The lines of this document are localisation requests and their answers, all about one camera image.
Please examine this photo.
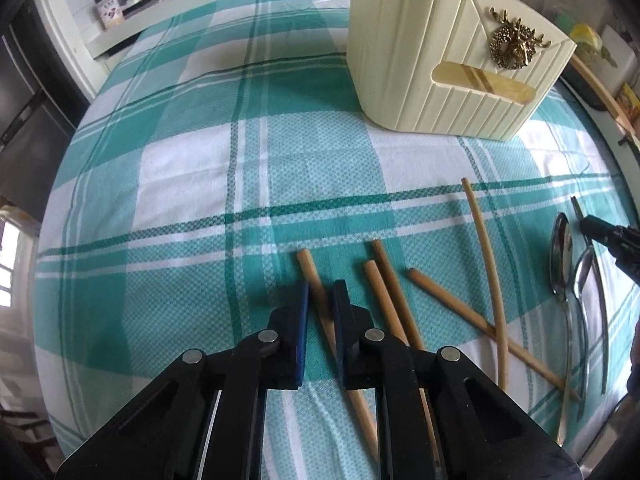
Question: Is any wooden cutting board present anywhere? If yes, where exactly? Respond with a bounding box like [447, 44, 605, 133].
[567, 52, 640, 148]

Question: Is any cream ribbed utensil holder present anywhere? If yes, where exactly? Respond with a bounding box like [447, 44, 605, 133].
[346, 0, 578, 141]

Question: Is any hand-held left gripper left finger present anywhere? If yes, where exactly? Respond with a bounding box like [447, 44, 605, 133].
[55, 280, 311, 480]

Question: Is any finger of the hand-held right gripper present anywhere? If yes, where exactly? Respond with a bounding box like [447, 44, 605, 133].
[580, 214, 640, 288]

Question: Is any window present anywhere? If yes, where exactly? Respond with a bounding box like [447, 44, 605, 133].
[0, 205, 41, 311]

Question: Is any dark grey refrigerator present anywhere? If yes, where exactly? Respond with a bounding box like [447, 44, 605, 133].
[0, 10, 91, 221]

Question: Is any yellow red snack packet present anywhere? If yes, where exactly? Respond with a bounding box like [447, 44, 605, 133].
[617, 82, 640, 133]

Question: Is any thin dark metal utensil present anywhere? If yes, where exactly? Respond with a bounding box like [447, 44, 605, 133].
[571, 196, 611, 395]

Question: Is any metal spoon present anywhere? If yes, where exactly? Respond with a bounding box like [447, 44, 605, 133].
[572, 249, 598, 413]
[549, 211, 577, 448]

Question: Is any yellow plastic bag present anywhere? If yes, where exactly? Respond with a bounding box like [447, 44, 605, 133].
[555, 15, 618, 68]

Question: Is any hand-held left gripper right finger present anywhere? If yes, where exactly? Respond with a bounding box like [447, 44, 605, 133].
[332, 280, 583, 480]

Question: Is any wooden chopstick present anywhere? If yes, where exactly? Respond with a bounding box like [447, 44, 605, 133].
[371, 240, 427, 351]
[461, 177, 510, 392]
[407, 268, 583, 402]
[296, 248, 382, 463]
[363, 260, 445, 467]

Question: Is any teal plaid tablecloth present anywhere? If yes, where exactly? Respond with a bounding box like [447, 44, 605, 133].
[32, 0, 633, 480]

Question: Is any clear labelled jar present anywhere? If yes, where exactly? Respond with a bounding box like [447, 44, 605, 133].
[95, 0, 125, 31]

